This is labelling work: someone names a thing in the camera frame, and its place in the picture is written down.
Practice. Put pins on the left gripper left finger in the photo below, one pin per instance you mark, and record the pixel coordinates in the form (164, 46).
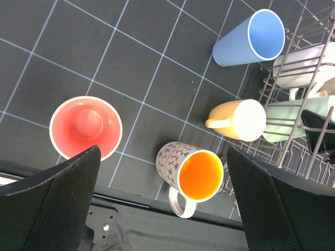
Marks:
(48, 210)

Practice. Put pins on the black grid mat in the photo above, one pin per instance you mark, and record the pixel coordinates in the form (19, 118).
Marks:
(151, 60)

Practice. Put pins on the beige patterned ceramic mug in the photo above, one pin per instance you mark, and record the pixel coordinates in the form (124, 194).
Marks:
(328, 88)

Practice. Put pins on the white faceted mug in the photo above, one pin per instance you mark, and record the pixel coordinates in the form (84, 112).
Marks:
(300, 67)

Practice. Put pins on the pink plastic cup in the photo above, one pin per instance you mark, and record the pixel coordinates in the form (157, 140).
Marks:
(82, 122)

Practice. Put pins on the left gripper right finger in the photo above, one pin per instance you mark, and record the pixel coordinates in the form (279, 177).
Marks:
(279, 210)

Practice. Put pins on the orange inside white mug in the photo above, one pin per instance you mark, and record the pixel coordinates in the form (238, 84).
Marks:
(194, 176)

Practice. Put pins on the green plastic cup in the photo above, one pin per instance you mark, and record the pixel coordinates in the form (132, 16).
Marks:
(281, 116)

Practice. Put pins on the blue plastic cup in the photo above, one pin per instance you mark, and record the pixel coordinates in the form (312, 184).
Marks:
(259, 38)

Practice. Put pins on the grey wire dish rack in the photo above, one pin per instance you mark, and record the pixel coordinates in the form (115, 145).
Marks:
(298, 96)

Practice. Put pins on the yellow ceramic mug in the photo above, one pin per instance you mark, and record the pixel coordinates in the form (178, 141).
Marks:
(243, 120)

